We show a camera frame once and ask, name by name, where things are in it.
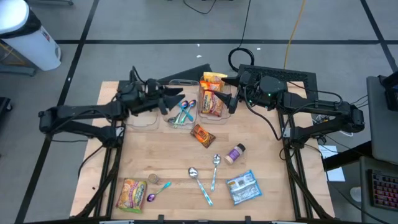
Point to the backlit keyboard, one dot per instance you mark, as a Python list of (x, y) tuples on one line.
[(384, 189)]

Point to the white computer mouse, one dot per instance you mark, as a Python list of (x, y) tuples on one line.
[(356, 194)]

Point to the silver arm base bracket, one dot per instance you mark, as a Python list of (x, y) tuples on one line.
[(285, 132)]

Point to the clear plastic container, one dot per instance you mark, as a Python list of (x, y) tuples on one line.
[(192, 124), (228, 118), (143, 121)]

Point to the grey rounded panel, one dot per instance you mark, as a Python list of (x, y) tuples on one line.
[(382, 130)]

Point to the black floor object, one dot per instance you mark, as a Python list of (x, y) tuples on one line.
[(4, 105)]

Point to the blue ramen packet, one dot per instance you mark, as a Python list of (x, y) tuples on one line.
[(243, 188)]

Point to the dark metal spoon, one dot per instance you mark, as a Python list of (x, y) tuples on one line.
[(171, 119)]

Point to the grey metal base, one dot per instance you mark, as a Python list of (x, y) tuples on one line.
[(15, 70)]

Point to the orange green ramen packet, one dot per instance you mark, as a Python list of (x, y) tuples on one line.
[(132, 196)]

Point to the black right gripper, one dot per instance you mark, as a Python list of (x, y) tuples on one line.
[(247, 90)]

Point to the white paper sheet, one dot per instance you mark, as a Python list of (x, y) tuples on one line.
[(335, 174)]

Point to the white purple lidded cup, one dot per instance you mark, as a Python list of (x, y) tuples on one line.
[(234, 154)]

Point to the black table clamp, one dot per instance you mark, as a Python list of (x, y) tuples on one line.
[(247, 219), (160, 218)]

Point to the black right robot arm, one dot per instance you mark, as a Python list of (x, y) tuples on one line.
[(311, 105)]

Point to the red ramen packet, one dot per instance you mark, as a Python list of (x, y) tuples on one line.
[(212, 104)]

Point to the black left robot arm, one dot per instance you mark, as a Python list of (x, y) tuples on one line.
[(87, 112)]

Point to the black flat panel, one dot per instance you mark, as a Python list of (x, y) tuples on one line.
[(192, 74)]

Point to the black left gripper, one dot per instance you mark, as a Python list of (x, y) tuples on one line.
[(155, 96)]

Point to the black table frame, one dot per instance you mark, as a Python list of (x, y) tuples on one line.
[(118, 161)]

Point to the white trash can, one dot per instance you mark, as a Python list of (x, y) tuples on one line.
[(31, 46)]

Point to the black bag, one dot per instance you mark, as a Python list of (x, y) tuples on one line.
[(390, 93)]

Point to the black desk beam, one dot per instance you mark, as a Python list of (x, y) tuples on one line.
[(342, 157)]

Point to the taco seasoning mix packet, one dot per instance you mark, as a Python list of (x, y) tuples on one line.
[(202, 136)]

